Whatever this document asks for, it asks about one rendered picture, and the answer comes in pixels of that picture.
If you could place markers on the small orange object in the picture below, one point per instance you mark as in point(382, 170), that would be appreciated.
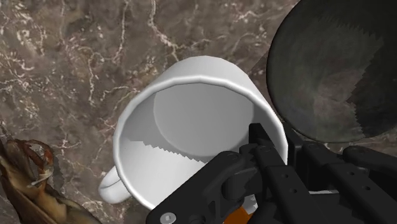
point(237, 217)

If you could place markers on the dark grey round plate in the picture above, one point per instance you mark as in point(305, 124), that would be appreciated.
point(322, 68)

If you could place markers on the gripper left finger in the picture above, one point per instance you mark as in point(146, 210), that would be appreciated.
point(279, 183)

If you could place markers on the brown crab figure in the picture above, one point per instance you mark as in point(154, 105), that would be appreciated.
point(28, 189)

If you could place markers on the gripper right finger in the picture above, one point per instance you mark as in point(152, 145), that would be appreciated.
point(350, 173)

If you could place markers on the white mug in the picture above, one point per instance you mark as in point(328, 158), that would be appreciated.
point(192, 124)

